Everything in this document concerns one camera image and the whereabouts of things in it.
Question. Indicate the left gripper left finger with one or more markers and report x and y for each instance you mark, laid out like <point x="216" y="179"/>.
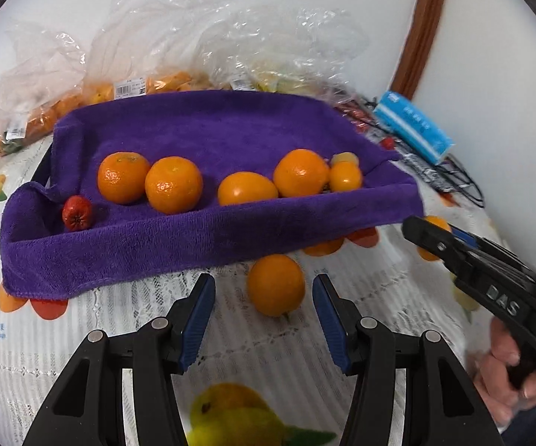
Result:
<point x="84" y="406"/>

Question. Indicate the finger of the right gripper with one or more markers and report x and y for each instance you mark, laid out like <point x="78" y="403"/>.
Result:
<point x="440" y="246"/>
<point x="493" y="249"/>

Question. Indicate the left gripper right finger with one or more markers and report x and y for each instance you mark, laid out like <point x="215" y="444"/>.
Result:
<point x="442" y="405"/>

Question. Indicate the small orange fruit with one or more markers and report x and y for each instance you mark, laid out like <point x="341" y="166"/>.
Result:
<point x="276" y="285"/>
<point x="424" y="253"/>

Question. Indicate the small orange kumquat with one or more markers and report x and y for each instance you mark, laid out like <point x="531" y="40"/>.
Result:
<point x="345" y="176"/>

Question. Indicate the yellow green loquat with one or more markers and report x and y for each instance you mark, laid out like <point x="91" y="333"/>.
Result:
<point x="344" y="157"/>

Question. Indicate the small red hawthorn fruit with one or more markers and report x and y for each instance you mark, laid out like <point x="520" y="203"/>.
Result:
<point x="77" y="213"/>

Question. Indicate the orange mandarin front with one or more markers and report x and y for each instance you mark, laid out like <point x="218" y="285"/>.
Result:
<point x="245" y="187"/>

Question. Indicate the large orange mandarin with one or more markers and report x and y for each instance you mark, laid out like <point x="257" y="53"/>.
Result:
<point x="121" y="177"/>

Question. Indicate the bag of red fruits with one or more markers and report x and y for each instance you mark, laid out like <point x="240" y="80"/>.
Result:
<point x="358" y="114"/>

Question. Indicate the person's right hand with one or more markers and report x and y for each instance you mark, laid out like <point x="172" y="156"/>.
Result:
<point x="492" y="380"/>

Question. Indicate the blue tissue box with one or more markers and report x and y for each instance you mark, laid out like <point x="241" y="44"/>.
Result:
<point x="406" y="121"/>

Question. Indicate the red fruit on table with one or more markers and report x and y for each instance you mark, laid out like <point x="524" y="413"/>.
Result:
<point x="388" y="143"/>

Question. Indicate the purple towel lined tray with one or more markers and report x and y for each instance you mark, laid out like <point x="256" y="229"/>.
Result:
<point x="221" y="132"/>

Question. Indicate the plastic bag of yellow fruit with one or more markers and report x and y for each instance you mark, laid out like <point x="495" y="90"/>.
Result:
<point x="304" y="52"/>

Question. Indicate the plastic bag of oranges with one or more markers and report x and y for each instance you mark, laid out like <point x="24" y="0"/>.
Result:
<point x="44" y="86"/>

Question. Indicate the plastic bag of kumquats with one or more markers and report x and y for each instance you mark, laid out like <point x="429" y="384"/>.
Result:
<point x="144" y="44"/>

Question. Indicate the brown wooden door frame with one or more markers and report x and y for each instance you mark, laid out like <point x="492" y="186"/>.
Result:
<point x="417" y="47"/>

